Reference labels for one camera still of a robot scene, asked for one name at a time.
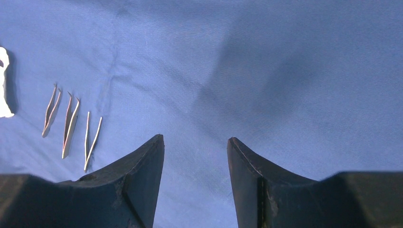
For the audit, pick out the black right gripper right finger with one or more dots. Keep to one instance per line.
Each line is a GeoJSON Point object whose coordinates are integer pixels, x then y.
{"type": "Point", "coordinates": [269, 196]}

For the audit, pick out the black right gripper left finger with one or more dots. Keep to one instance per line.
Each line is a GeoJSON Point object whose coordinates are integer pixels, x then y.
{"type": "Point", "coordinates": [122, 194]}

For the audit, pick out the steel tweezers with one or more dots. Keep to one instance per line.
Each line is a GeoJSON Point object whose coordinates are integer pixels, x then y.
{"type": "Point", "coordinates": [90, 145]}
{"type": "Point", "coordinates": [70, 123]}
{"type": "Point", "coordinates": [52, 110]}

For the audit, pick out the blue surgical drape cloth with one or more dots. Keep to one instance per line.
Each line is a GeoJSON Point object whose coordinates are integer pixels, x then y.
{"type": "Point", "coordinates": [315, 86]}

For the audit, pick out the clear plastic packet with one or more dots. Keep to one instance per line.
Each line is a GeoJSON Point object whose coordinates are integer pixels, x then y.
{"type": "Point", "coordinates": [4, 108]}

